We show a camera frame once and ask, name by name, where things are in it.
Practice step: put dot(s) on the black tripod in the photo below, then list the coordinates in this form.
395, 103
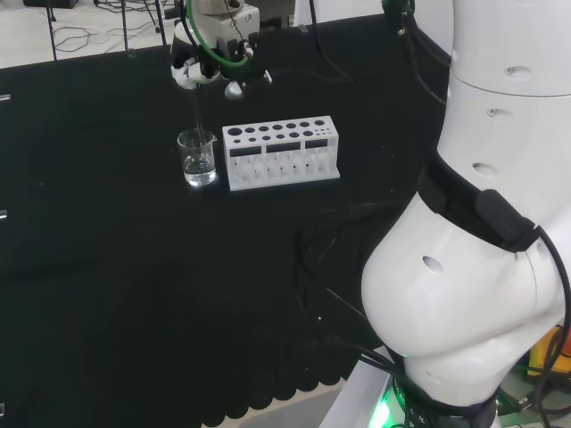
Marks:
52, 31

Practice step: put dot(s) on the small clear glass beaker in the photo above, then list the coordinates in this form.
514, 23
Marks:
198, 171

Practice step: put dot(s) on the white test tube rack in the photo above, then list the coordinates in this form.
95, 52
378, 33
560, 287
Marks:
281, 156

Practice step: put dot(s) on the black bench cloth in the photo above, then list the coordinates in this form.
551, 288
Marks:
111, 267

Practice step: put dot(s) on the yellow stop button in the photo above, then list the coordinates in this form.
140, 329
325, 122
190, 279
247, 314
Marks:
542, 352

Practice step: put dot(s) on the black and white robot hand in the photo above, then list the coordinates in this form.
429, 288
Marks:
189, 71

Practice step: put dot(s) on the clear glass rod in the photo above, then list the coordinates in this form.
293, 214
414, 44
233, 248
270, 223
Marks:
196, 111

